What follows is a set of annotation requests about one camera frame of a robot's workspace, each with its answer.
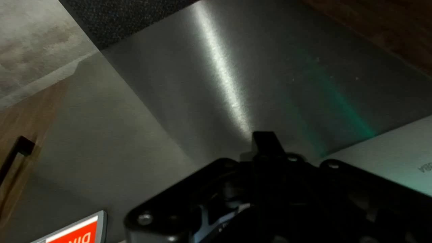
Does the red dishwasher sticker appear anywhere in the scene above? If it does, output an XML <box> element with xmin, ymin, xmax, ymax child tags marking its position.
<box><xmin>31</xmin><ymin>208</ymin><xmax>108</xmax><ymax>243</ymax></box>

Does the stainless steel dishwasher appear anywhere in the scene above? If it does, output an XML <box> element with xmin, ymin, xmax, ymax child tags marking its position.
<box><xmin>0</xmin><ymin>0</ymin><xmax>432</xmax><ymax>243</ymax></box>

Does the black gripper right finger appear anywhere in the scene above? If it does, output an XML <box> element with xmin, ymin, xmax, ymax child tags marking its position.
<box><xmin>267</xmin><ymin>129</ymin><xmax>432</xmax><ymax>243</ymax></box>

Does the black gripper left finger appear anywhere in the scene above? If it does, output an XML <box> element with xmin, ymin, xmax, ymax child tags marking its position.
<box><xmin>123</xmin><ymin>129</ymin><xmax>270</xmax><ymax>243</ymax></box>

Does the black floor mat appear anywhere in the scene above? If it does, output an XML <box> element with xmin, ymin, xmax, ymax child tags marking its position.
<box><xmin>58</xmin><ymin>0</ymin><xmax>200</xmax><ymax>51</ymax></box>

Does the wooden cabinet door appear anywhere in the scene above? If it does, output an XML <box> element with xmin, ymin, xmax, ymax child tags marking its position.
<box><xmin>302</xmin><ymin>0</ymin><xmax>432</xmax><ymax>78</ymax></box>
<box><xmin>0</xmin><ymin>79</ymin><xmax>70</xmax><ymax>229</ymax></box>

